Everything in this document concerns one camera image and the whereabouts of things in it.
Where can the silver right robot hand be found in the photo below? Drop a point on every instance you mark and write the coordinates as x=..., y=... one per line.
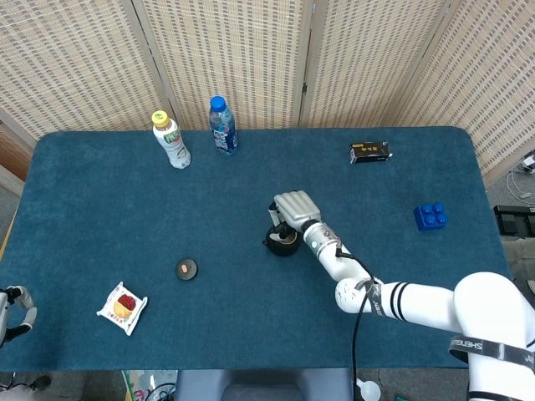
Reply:
x=299, y=206

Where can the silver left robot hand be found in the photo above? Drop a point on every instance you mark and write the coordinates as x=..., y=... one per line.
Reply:
x=28, y=309

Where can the black cast iron teapot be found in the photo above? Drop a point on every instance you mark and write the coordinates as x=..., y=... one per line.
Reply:
x=284, y=250

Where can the black lid with orange knob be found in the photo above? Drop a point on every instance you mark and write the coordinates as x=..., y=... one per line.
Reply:
x=190, y=272

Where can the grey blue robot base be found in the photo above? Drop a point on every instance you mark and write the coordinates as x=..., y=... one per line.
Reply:
x=267, y=384

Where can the blue felt table cover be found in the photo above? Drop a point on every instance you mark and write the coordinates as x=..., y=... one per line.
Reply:
x=251, y=188

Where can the black cardboard carton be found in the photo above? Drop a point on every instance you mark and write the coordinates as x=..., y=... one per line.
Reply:
x=370, y=153

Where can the white snack packet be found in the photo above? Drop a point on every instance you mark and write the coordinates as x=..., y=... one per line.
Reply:
x=121, y=309

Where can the blue drink bottle blue cap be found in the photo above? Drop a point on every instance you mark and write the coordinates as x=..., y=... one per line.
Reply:
x=225, y=138

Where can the blue toy building brick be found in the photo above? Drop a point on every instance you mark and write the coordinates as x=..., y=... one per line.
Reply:
x=428, y=221

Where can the colourful plastic bag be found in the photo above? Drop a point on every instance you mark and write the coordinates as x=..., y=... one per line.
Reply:
x=134, y=388

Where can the white drink bottle yellow cap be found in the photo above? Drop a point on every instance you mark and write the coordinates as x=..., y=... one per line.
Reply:
x=177, y=150

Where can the brown wooden board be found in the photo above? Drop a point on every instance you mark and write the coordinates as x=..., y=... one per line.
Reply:
x=12, y=154

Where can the woven folding screen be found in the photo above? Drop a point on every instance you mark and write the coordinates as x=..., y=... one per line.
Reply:
x=234, y=62

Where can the white plastic scoop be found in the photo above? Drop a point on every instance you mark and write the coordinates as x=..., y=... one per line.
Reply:
x=370, y=390

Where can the black floor box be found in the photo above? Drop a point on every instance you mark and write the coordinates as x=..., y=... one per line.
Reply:
x=514, y=221

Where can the white power adapter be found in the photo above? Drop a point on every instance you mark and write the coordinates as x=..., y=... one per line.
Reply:
x=530, y=160

